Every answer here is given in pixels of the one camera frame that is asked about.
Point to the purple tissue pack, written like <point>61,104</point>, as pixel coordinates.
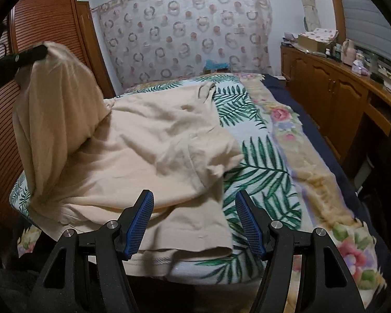
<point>360,67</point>

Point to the cardboard box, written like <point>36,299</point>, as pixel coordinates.
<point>309,44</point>

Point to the floral yellow blanket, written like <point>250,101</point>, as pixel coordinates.
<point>312,120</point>

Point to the beige printed t-shirt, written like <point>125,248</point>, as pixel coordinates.
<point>143,137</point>

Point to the circle patterned lace curtain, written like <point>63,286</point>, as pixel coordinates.
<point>182,22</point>

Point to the wooden cabinet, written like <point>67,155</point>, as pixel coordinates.
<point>329,91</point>

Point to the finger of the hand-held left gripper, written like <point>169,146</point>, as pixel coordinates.
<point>26,57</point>

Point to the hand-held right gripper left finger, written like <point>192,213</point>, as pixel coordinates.
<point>138,225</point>

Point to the window blind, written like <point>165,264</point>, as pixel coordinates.
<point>368,6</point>

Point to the blue fabric item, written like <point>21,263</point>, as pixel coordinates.
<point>216,65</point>

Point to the floral cloth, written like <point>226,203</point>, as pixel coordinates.
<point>324,35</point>

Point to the wooden louvred wardrobe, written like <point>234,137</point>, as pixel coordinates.
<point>52,22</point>

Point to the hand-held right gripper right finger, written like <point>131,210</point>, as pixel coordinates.
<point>251,225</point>

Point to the leaf and flower printed blanket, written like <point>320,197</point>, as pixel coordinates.
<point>257,169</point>

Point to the beige hanging cloth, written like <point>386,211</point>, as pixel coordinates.
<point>308,3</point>

